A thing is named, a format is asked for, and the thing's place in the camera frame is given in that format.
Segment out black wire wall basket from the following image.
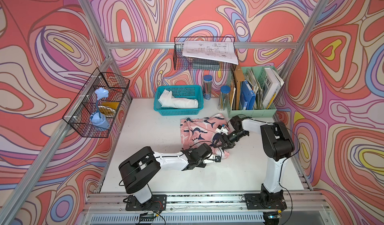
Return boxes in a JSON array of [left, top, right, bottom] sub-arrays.
[[173, 35, 239, 71]]

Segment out mint green file organizer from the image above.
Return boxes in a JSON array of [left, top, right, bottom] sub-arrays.
[[225, 66, 277, 118]]

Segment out blue binder folder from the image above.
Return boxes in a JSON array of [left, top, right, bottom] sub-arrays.
[[240, 81, 256, 110]]

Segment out blue lid pencil tube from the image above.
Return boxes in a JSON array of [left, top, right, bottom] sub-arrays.
[[203, 75, 213, 101]]

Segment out brown cardboard folder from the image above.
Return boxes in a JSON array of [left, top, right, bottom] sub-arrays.
[[233, 65, 245, 111]]

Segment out yellow item in basket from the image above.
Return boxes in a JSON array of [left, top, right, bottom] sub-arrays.
[[98, 102, 119, 118]]

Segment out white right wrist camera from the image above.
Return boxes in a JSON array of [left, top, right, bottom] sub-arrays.
[[216, 125, 229, 135]]

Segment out teal plastic basket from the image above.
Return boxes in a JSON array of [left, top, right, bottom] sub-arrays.
[[154, 85, 204, 116]]

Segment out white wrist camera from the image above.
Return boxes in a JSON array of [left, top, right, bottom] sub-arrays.
[[216, 125, 229, 135], [203, 155, 222, 164]]

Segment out white printed paper sheet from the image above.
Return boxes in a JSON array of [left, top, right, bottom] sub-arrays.
[[182, 41, 239, 65]]

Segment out stack of worn papers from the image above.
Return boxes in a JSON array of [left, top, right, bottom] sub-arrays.
[[245, 69, 264, 110]]

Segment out white folded cloth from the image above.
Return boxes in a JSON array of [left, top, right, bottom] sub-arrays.
[[158, 90, 199, 109]]

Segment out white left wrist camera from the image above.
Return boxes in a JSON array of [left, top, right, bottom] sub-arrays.
[[203, 155, 222, 164]]

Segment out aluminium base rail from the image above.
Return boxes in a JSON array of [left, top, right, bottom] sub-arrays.
[[79, 190, 338, 225]]

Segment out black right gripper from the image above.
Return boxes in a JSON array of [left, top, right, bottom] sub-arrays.
[[214, 129, 248, 150]]

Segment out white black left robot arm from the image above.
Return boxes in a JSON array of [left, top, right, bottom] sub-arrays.
[[119, 143, 221, 205]]

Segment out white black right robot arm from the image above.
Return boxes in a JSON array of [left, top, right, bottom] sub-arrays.
[[212, 116, 295, 211]]

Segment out white yellow book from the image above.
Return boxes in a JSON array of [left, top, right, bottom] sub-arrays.
[[263, 68, 285, 109]]

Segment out pink shark print shorts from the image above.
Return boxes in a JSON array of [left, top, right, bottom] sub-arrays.
[[180, 113, 231, 159]]

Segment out black wire side basket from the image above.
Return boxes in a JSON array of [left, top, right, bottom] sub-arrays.
[[63, 68, 130, 138]]

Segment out blue lid straw tube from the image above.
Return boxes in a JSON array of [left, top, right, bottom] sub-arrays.
[[218, 86, 231, 111]]

